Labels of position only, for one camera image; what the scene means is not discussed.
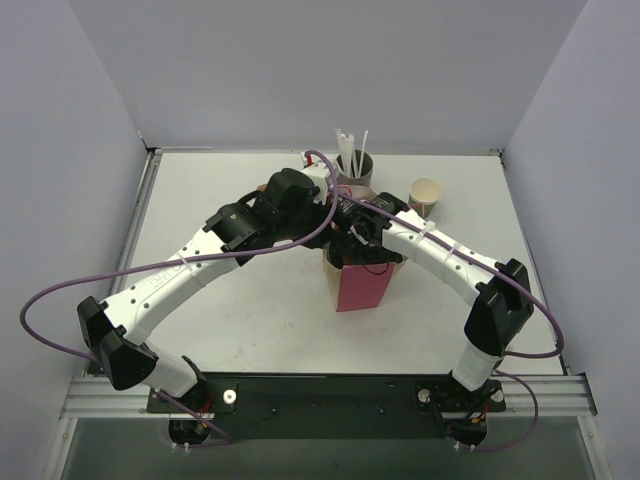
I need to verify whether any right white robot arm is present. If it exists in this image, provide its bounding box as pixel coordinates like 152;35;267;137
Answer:
334;192;534;391

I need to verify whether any aluminium frame rail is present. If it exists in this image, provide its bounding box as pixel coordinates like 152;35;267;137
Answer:
61;373;597;419

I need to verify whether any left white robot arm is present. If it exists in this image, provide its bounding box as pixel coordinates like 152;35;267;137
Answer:
77;164;333;412

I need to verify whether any grey cylindrical straw holder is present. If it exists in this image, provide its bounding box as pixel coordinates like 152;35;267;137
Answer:
335;149;374;187

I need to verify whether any purple cable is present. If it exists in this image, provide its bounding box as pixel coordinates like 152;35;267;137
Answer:
334;192;567;453
19;148;339;446

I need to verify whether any green paper coffee cup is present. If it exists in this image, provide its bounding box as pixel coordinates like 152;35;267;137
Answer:
408;178;442;218

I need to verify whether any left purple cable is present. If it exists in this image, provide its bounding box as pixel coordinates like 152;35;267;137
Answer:
19;148;339;446

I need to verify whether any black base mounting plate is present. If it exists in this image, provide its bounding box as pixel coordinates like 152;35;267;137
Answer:
145;371;507;441

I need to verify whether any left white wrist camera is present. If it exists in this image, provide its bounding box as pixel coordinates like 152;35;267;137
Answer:
300;152;336;204

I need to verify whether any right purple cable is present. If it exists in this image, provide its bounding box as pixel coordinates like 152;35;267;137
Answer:
334;192;567;453

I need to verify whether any brown paper takeout bag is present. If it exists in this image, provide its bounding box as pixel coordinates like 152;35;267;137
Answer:
320;181;407;313

